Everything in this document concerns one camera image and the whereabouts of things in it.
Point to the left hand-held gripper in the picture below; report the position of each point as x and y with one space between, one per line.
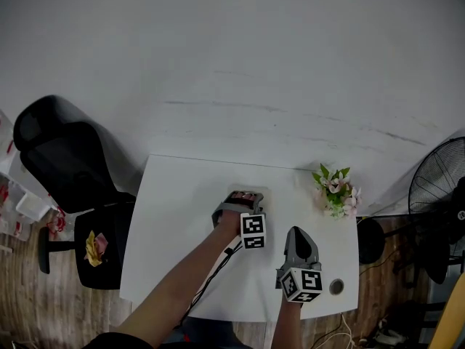
253 231

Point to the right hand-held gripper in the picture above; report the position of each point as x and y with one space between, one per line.
301 282

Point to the person's left forearm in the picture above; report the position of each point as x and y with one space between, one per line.
181 289

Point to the person's right forearm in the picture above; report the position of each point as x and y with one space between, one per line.
290 322

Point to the person's left hand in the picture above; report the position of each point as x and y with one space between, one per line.
229 222

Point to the potted pink flowers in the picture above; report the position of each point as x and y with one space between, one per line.
336 193

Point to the person's dark clothing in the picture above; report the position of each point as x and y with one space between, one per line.
203 334

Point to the white grey device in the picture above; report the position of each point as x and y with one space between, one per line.
390 337

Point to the small black office chair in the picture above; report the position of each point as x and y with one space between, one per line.
441 264

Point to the black standing fan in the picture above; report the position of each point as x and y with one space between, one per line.
436 180

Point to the pink crumpled cloth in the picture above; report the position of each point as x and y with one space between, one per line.
101 242

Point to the yellow crumpled cloth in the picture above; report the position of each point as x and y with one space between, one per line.
92 251

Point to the round orange table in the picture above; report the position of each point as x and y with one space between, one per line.
452 315

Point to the black mesh office chair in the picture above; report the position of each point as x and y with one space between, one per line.
69 158

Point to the white plastic tray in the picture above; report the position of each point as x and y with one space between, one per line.
32 207

